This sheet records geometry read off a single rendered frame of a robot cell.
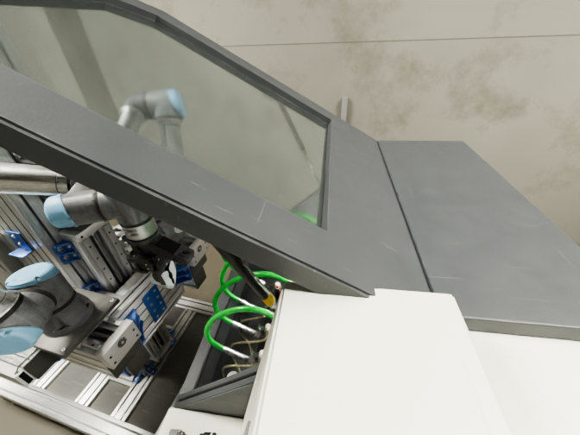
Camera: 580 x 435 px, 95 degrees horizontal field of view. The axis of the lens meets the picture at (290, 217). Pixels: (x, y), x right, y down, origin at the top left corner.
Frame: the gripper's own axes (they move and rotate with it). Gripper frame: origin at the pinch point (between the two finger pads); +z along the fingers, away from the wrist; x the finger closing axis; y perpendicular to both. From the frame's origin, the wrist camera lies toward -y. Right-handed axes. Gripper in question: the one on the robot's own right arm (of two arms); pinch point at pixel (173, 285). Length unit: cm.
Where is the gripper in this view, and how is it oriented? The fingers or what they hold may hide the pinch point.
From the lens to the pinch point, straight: 89.4
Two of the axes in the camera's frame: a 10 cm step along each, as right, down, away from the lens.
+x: -1.4, 5.8, -8.0
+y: -9.9, -0.5, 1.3
